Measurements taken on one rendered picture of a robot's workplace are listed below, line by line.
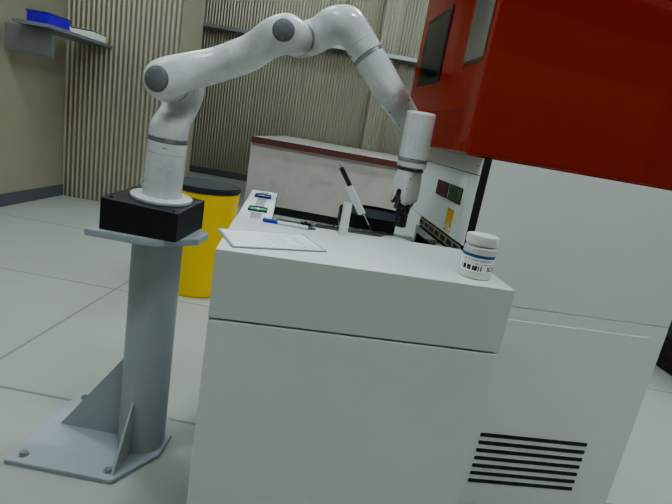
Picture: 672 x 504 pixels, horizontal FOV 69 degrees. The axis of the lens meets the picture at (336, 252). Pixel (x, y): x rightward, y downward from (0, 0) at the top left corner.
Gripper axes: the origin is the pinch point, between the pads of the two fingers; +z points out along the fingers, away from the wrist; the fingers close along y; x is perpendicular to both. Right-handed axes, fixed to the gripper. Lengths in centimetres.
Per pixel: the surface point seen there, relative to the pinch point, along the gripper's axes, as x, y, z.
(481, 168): 20.2, -0.5, -19.5
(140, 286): -66, 41, 35
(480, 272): 34.4, 28.6, -0.1
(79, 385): -117, 33, 100
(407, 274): 23.4, 41.6, 1.3
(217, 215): -165, -82, 48
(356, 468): 23, 46, 48
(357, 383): 20, 47, 27
